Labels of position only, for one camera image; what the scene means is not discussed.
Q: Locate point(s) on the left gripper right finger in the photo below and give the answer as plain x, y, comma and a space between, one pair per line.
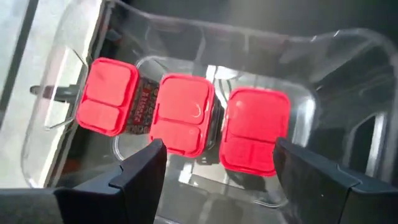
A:
326, 199

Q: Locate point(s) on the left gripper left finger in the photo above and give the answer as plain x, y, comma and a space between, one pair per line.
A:
109, 202

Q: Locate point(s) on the smoked paprika tin red lid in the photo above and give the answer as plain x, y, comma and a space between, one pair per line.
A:
183, 112
252, 124
105, 93

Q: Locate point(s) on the black power strip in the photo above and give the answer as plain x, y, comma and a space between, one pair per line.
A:
62, 93

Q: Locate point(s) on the clear plastic bin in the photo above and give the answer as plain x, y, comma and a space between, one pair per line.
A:
267, 53

